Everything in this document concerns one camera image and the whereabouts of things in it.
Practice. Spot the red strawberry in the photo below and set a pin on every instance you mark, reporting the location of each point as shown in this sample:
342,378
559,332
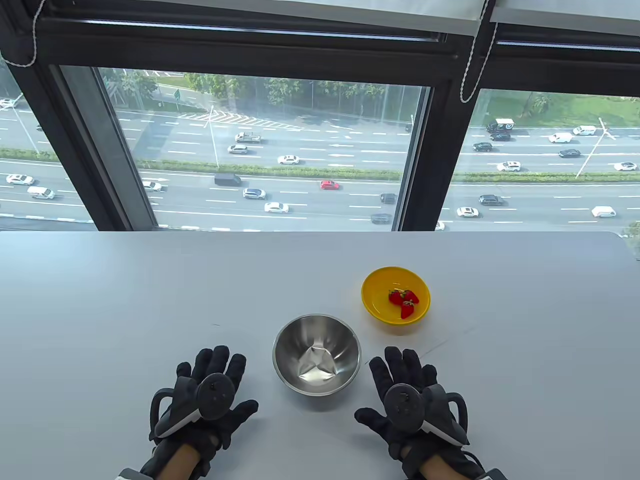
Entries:
407,310
411,296
395,297

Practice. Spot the wide white roller blind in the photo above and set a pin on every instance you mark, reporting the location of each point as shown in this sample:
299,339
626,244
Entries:
350,10

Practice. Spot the black window frame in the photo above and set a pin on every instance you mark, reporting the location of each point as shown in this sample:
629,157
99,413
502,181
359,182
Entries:
250,50

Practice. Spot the person's right forearm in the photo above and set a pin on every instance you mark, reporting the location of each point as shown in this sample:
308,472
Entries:
435,471

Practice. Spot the stainless steel mixing bowl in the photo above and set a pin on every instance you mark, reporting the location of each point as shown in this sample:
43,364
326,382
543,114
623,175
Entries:
300,340

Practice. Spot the person's left forearm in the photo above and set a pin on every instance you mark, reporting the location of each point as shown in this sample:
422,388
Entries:
182,464

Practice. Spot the yellow plastic bowl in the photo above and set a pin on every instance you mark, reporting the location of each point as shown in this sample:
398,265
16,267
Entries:
380,290

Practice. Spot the person's left hand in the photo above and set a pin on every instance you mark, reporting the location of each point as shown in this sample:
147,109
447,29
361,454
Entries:
215,357

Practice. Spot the black round hand tracker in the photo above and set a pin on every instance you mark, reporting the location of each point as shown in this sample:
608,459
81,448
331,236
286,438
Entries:
216,396
404,401

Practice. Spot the narrow white roller blind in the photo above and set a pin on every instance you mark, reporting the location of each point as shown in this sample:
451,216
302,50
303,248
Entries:
575,25

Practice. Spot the person's right hand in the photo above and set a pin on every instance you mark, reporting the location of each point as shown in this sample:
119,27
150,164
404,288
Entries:
395,362

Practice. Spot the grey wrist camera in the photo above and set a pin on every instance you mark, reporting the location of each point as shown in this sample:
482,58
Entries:
129,475
492,475

